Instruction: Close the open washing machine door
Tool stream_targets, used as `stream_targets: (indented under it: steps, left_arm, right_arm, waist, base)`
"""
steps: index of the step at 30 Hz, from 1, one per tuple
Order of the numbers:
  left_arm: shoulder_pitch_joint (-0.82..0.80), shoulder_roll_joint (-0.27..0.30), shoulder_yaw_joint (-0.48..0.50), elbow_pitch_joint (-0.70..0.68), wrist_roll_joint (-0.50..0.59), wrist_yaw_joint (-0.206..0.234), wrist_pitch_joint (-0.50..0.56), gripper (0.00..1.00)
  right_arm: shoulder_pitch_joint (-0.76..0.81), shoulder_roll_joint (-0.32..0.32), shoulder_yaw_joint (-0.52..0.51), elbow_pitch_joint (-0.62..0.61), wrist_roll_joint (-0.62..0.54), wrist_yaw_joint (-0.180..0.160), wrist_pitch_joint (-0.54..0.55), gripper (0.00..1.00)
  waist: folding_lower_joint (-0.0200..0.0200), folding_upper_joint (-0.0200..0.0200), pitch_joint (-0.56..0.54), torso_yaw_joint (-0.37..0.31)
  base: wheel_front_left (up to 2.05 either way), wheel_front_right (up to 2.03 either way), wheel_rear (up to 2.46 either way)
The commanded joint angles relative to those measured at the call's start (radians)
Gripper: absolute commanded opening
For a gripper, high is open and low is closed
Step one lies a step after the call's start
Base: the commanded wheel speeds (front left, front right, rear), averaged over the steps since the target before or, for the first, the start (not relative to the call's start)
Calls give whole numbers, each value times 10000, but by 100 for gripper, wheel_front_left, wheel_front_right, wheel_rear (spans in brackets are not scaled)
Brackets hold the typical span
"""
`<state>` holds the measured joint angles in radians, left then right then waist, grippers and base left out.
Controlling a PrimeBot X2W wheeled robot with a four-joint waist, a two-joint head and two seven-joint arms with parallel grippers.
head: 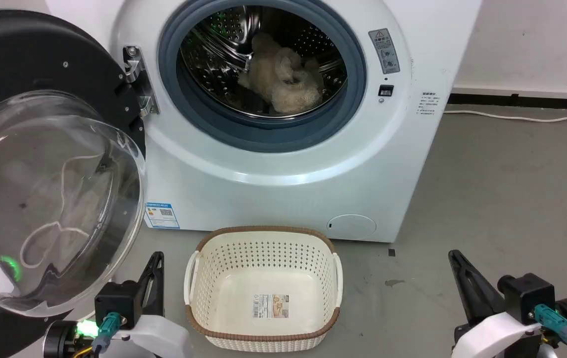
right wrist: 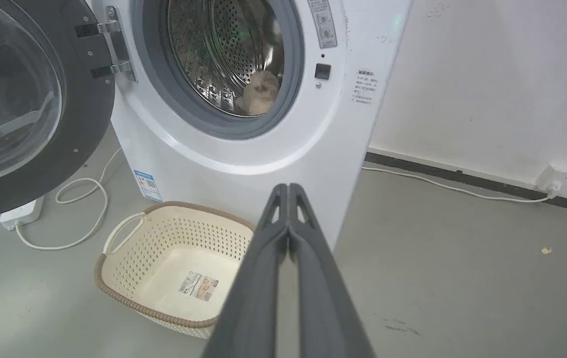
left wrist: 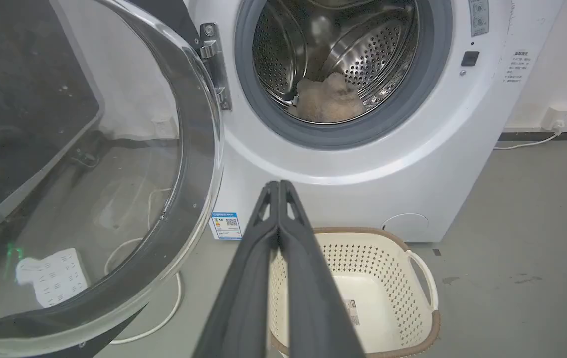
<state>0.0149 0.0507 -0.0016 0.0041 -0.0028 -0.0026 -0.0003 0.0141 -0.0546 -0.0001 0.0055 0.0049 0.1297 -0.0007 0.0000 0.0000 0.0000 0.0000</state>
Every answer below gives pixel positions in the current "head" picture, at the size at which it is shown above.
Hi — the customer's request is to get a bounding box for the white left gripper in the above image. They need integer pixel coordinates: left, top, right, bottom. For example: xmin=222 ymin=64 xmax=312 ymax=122
xmin=98 ymin=251 xmax=192 ymax=358

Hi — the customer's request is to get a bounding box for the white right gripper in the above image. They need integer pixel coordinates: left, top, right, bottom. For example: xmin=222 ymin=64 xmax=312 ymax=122
xmin=448 ymin=250 xmax=543 ymax=358

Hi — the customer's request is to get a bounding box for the white front-load washing machine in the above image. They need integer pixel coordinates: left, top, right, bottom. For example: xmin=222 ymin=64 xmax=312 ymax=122
xmin=45 ymin=0 xmax=483 ymax=243

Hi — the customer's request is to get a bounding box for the chrome door hinge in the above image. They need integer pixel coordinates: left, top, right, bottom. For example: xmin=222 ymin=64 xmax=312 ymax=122
xmin=123 ymin=45 xmax=160 ymax=118

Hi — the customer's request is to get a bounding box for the washer door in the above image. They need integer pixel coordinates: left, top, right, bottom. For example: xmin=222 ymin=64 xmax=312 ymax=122
xmin=0 ymin=10 xmax=148 ymax=358

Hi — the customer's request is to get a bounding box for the blue energy label sticker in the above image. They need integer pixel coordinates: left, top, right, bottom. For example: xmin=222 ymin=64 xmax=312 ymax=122
xmin=145 ymin=202 xmax=181 ymax=229

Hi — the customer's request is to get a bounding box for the cream perforated laundry basket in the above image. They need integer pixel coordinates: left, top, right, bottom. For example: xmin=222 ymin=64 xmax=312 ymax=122
xmin=184 ymin=226 xmax=344 ymax=353

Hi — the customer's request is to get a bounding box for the paper product label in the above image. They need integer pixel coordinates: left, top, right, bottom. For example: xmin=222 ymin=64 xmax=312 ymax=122
xmin=252 ymin=293 xmax=289 ymax=319

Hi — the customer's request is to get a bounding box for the round white filter cover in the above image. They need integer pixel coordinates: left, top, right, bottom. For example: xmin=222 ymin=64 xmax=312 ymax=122
xmin=327 ymin=214 xmax=377 ymax=238

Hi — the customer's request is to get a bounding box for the small printed text sticker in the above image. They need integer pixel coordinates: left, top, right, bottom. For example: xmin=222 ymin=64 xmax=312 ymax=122
xmin=417 ymin=90 xmax=442 ymax=117

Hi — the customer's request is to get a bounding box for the steel perforated drum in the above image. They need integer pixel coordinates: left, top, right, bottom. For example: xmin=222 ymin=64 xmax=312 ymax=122
xmin=179 ymin=5 xmax=349 ymax=120

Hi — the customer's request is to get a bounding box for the beige fluffy plush garment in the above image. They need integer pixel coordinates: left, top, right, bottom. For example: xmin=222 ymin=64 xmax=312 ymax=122
xmin=238 ymin=33 xmax=325 ymax=114

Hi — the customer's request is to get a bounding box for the grey warning sticker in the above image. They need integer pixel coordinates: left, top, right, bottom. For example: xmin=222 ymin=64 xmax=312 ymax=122
xmin=368 ymin=28 xmax=400 ymax=75

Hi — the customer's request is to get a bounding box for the teal left cable connector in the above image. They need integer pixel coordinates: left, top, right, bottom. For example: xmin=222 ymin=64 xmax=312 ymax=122
xmin=91 ymin=312 xmax=121 ymax=355

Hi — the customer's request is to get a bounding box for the teal cable connector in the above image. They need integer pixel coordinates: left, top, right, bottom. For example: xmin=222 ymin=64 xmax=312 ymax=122
xmin=91 ymin=312 xmax=121 ymax=355
xmin=534 ymin=304 xmax=567 ymax=347

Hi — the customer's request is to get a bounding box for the teal right cable connector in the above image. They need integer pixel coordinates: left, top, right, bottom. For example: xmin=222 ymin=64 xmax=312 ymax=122
xmin=534 ymin=304 xmax=567 ymax=347

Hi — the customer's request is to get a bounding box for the white floor cable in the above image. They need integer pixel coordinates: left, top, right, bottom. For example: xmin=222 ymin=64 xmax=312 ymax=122
xmin=444 ymin=110 xmax=567 ymax=123

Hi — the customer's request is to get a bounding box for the black wall baseboard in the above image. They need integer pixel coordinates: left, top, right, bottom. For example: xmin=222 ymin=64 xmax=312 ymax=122
xmin=448 ymin=93 xmax=567 ymax=111

